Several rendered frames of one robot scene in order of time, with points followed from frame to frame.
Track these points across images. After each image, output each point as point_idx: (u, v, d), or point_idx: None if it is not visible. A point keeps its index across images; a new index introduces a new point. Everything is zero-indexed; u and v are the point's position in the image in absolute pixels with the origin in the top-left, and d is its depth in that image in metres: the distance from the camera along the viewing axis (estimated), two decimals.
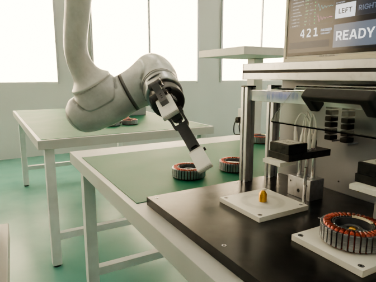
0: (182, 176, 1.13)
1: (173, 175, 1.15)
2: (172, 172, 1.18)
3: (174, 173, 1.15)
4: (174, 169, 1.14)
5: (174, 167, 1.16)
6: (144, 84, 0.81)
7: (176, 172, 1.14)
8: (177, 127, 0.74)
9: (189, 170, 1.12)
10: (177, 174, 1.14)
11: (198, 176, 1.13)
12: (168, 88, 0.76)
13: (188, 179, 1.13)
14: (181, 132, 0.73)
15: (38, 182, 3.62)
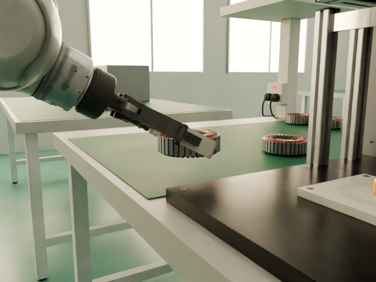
0: (191, 150, 0.58)
1: (169, 152, 0.59)
2: (159, 147, 0.61)
3: (173, 147, 0.59)
4: (173, 139, 0.58)
5: (168, 137, 0.59)
6: (55, 92, 0.48)
7: (178, 144, 0.58)
8: None
9: None
10: (179, 147, 0.59)
11: (217, 147, 0.61)
12: (109, 88, 0.53)
13: (201, 155, 0.59)
14: (134, 120, 0.61)
15: None
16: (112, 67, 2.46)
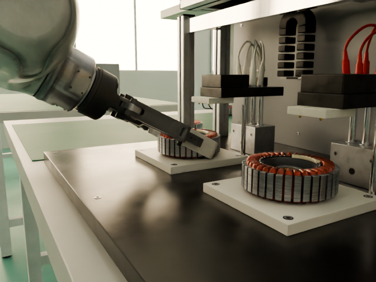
0: (192, 150, 0.58)
1: (170, 153, 0.59)
2: (160, 147, 0.61)
3: (174, 148, 0.58)
4: (174, 140, 0.58)
5: (169, 137, 0.59)
6: (57, 93, 0.48)
7: None
8: None
9: None
10: (180, 148, 0.59)
11: (217, 148, 0.61)
12: (112, 88, 0.52)
13: (202, 156, 0.59)
14: (134, 120, 0.61)
15: (10, 172, 3.40)
16: None
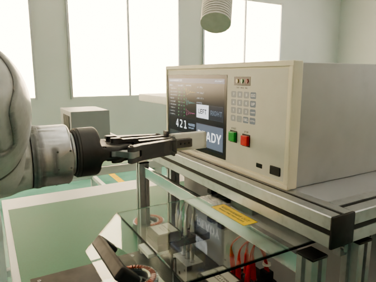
0: None
1: None
2: None
3: None
4: None
5: None
6: (51, 179, 0.49)
7: None
8: None
9: None
10: None
11: None
12: (95, 144, 0.52)
13: None
14: None
15: None
16: (75, 113, 2.85)
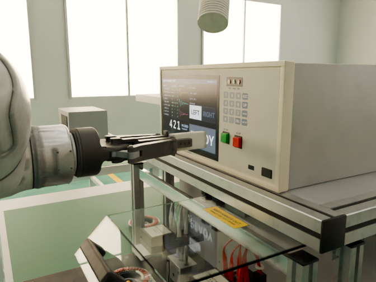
0: None
1: None
2: None
3: None
4: None
5: None
6: (51, 179, 0.49)
7: None
8: None
9: None
10: None
11: None
12: (95, 144, 0.52)
13: None
14: None
15: None
16: (73, 113, 2.85)
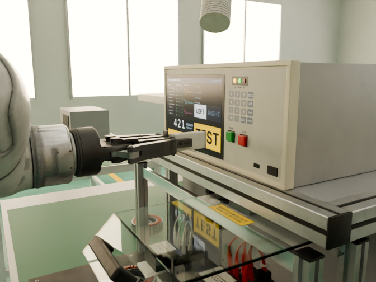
0: None
1: None
2: None
3: None
4: None
5: None
6: (50, 179, 0.49)
7: None
8: None
9: None
10: None
11: None
12: (95, 144, 0.52)
13: None
14: None
15: None
16: (75, 113, 2.85)
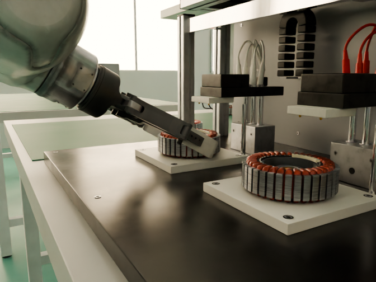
0: (193, 150, 0.58)
1: (171, 152, 0.59)
2: (160, 147, 0.61)
3: (174, 147, 0.58)
4: (174, 139, 0.58)
5: (169, 137, 0.59)
6: (59, 89, 0.47)
7: (179, 145, 0.58)
8: None
9: None
10: (181, 147, 0.59)
11: (218, 147, 0.61)
12: (114, 86, 0.52)
13: (203, 156, 0.59)
14: None
15: (10, 172, 3.40)
16: None
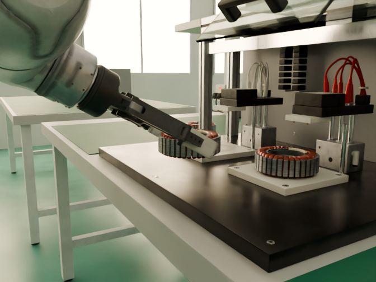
0: (193, 151, 0.58)
1: (170, 153, 0.59)
2: (160, 147, 0.61)
3: (174, 148, 0.58)
4: (174, 140, 0.58)
5: (169, 137, 0.59)
6: (59, 89, 0.48)
7: (179, 145, 0.58)
8: None
9: None
10: (181, 148, 0.59)
11: (218, 149, 0.61)
12: (113, 86, 0.52)
13: (202, 156, 0.59)
14: None
15: None
16: None
